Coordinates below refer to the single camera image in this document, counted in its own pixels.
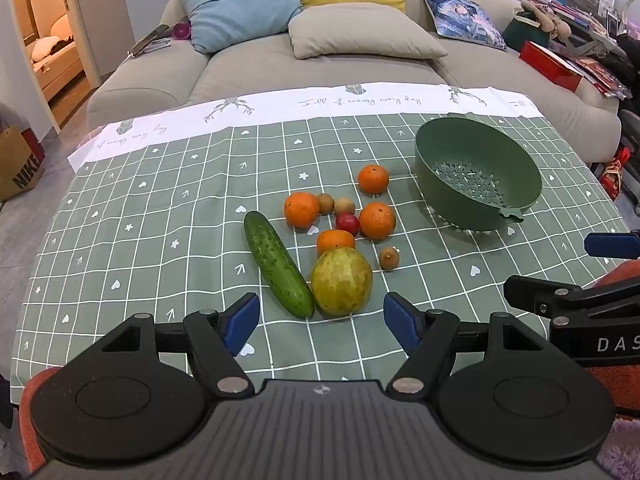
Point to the yellow-green pear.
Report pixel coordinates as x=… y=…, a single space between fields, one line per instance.
x=342 y=282

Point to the green cucumber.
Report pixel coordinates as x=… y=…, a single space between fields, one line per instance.
x=276 y=262

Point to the orange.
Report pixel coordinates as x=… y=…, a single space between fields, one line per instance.
x=301 y=210
x=373 y=179
x=377 y=220
x=334 y=240

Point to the brown kiwi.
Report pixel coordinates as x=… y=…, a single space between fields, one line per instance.
x=345 y=205
x=389 y=259
x=326 y=203

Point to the bed with pillows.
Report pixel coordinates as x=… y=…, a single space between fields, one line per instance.
x=55 y=50

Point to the beige sofa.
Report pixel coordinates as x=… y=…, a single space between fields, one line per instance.
x=240 y=75

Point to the beige plush toy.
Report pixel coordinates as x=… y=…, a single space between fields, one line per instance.
x=547 y=19

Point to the small red plum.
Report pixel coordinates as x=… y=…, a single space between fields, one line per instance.
x=347 y=223

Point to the pile of magazines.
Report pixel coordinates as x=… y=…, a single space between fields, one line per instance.
x=595 y=60

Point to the light blue pillow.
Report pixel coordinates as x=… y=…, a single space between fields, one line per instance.
x=235 y=7

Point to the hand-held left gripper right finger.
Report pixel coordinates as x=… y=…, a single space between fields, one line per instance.
x=400 y=319

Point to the green checked tablecloth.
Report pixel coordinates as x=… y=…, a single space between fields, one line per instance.
x=165 y=220

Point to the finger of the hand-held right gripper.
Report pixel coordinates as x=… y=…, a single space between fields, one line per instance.
x=607 y=245
x=530 y=291

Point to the green colander bowl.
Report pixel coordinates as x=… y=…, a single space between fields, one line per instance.
x=475 y=175

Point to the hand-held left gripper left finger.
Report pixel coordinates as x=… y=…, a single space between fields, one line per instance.
x=243 y=321

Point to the brown paper bag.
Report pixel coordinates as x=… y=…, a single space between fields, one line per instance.
x=17 y=165

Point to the pink round object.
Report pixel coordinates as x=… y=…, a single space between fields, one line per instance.
x=181 y=31

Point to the blue printed pillow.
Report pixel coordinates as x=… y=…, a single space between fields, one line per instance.
x=462 y=17

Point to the beige pillow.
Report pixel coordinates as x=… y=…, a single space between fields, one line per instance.
x=360 y=32

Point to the purple fluffy cloth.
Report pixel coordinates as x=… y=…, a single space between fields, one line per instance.
x=622 y=452

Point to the red box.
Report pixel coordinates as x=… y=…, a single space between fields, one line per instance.
x=547 y=65

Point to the red patterned packet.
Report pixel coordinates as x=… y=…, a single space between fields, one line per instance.
x=614 y=172

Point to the green bag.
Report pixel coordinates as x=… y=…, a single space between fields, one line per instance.
x=522 y=32

